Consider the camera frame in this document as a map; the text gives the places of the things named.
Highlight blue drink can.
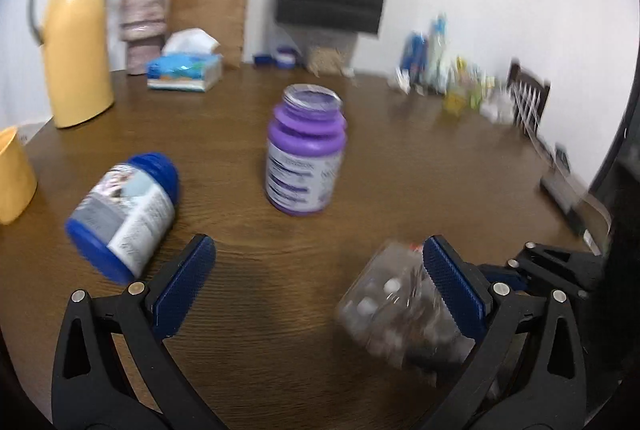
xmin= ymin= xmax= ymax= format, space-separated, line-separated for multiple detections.
xmin=400 ymin=32 xmax=428 ymax=83

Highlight glass of yellow tea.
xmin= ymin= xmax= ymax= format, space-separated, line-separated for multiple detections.
xmin=442 ymin=83 xmax=469 ymax=117

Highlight colourful snack packets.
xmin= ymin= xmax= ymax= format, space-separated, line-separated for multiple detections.
xmin=452 ymin=57 xmax=497 ymax=110

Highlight crumpled white tissue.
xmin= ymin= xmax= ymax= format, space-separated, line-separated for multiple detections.
xmin=387 ymin=68 xmax=411 ymax=95

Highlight black phone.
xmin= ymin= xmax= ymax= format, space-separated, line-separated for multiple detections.
xmin=539 ymin=171 xmax=586 ymax=237

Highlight white power strip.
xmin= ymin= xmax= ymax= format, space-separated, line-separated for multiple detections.
xmin=480 ymin=88 xmax=514 ymax=125

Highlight blue bottle cap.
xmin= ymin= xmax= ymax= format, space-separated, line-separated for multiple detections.
xmin=253 ymin=54 xmax=274 ymax=67

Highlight purple supplement bottle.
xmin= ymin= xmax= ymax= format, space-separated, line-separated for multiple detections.
xmin=265 ymin=84 xmax=347 ymax=215

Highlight clear glass bottle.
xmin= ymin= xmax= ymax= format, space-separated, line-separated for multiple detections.
xmin=424 ymin=14 xmax=447 ymax=92

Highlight blue white supplement bottle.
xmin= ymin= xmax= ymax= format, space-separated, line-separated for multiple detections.
xmin=65 ymin=153 xmax=180 ymax=285

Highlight dark wooden chair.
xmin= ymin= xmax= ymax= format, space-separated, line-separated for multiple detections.
xmin=506 ymin=58 xmax=551 ymax=138

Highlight clear plastic christmas cup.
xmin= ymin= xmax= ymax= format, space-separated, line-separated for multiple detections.
xmin=336 ymin=241 xmax=475 ymax=374

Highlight brown paper bag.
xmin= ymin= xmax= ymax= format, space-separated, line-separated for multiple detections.
xmin=167 ymin=0 xmax=248 ymax=69

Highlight yellow ceramic mug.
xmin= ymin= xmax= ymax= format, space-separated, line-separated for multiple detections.
xmin=0 ymin=127 xmax=37 ymax=225

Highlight small purple white jar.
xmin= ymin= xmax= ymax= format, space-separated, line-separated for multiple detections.
xmin=274 ymin=46 xmax=299 ymax=70

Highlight blue tissue box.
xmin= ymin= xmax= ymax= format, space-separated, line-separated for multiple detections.
xmin=146 ymin=28 xmax=224 ymax=93

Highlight clear jar of grains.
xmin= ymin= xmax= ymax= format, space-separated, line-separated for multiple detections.
xmin=305 ymin=31 xmax=357 ymax=78

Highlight yellow thermos jug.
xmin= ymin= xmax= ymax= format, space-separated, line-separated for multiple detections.
xmin=28 ymin=0 xmax=115 ymax=129

